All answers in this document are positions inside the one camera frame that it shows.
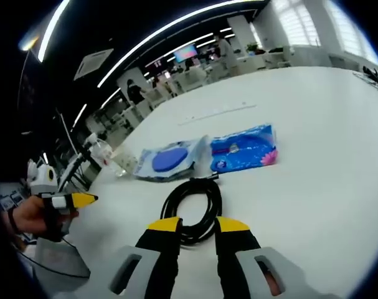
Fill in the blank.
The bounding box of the black object on table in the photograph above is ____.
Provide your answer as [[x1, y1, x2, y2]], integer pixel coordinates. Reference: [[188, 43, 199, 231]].
[[361, 65, 378, 92]]

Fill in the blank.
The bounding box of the black cable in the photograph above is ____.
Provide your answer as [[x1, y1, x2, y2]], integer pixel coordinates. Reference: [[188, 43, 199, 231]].
[[159, 173, 224, 247]]

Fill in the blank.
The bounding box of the ceiling air vent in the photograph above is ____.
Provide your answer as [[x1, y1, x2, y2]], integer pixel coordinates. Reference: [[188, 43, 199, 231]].
[[73, 47, 114, 82]]

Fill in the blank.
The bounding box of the blue floral tissue packet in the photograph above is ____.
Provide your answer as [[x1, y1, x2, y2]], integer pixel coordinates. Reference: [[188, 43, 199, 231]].
[[209, 123, 279, 174]]

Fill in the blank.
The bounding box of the clear water bottle red label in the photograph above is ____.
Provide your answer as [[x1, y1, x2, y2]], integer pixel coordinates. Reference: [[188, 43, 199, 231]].
[[90, 139, 129, 179]]

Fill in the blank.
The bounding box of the white window blind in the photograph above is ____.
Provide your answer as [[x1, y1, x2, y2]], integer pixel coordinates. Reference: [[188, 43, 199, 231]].
[[325, 0, 378, 65], [275, 0, 320, 47]]

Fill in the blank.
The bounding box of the green potted plant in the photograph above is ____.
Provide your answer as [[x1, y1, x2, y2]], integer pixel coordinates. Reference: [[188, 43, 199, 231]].
[[245, 42, 262, 56]]

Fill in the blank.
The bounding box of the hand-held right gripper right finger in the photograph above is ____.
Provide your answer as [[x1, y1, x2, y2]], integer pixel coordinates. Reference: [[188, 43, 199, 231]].
[[215, 216, 306, 299]]

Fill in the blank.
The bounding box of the colourful wall screen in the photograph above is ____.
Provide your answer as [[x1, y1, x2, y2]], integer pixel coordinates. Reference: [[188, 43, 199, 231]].
[[172, 44, 198, 62]]

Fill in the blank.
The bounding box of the floral paper cup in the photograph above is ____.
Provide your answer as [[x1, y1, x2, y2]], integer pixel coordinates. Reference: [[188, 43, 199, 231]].
[[116, 151, 139, 176]]

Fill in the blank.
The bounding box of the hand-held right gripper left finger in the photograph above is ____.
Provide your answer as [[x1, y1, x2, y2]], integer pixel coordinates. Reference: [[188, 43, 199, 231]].
[[108, 217, 184, 299]]

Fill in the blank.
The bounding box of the person's left hand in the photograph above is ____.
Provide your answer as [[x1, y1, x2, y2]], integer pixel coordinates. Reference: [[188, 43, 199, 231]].
[[1, 196, 80, 243]]

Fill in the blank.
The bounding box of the white table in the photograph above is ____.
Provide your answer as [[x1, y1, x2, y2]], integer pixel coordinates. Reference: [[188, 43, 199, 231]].
[[35, 64, 378, 299]]

